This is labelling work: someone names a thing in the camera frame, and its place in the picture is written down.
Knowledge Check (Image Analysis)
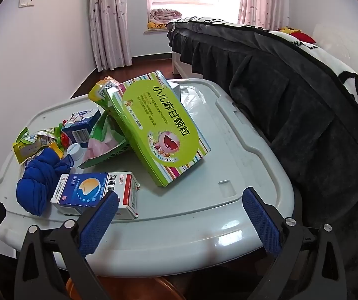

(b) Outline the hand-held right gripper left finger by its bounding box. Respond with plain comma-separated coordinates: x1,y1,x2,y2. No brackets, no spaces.
15,190,120,300

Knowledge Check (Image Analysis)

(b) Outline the black white printed blanket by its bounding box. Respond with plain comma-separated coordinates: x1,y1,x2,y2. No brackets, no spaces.
166,15,358,129

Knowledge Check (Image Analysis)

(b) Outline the red yellow plush toy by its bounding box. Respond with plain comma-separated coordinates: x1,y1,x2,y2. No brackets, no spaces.
278,26,318,45

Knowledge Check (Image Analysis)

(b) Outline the dark grey bed skirt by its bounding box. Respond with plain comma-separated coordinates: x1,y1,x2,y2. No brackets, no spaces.
166,21,358,300

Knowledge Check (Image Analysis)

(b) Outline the yellow green wrapper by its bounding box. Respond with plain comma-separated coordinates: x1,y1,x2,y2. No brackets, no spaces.
12,127,65,165

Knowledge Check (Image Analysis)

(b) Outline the white bed frame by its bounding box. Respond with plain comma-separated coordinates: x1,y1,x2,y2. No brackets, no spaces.
171,51,203,79

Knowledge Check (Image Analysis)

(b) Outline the pink patterned curtain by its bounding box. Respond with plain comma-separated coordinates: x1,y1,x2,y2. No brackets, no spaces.
86,0,134,72
238,0,292,31

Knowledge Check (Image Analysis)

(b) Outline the small blue white box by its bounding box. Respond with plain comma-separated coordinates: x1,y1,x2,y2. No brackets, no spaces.
61,109,102,145

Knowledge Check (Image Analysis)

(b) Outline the blue white medicine box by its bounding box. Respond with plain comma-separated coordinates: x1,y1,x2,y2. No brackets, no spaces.
50,171,141,220

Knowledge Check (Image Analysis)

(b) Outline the green striped medicine box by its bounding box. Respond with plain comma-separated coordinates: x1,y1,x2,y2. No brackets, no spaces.
105,70,212,188

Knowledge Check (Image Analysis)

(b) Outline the folded pink quilt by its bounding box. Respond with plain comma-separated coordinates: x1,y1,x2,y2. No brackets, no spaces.
150,7,182,23

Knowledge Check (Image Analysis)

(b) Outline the blue cloth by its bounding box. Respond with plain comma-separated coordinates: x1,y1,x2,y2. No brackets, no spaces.
16,148,74,217

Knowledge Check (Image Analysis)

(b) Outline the green white plastic bag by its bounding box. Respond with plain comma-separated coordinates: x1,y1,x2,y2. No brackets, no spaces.
78,112,130,170

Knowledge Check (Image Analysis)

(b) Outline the yellow green snack packet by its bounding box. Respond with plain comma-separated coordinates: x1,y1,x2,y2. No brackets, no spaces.
88,76,122,108

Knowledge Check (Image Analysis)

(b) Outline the white window sill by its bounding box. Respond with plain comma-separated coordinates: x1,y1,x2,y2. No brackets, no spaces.
143,26,171,36

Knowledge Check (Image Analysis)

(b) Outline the white bottle cap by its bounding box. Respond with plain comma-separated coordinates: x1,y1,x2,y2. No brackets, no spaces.
66,143,85,161

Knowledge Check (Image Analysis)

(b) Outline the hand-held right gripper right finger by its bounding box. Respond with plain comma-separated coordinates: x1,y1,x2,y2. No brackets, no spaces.
242,186,348,300

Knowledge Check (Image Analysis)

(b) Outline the white plastic storage box lid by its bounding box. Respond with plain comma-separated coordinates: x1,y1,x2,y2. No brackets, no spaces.
0,78,300,278

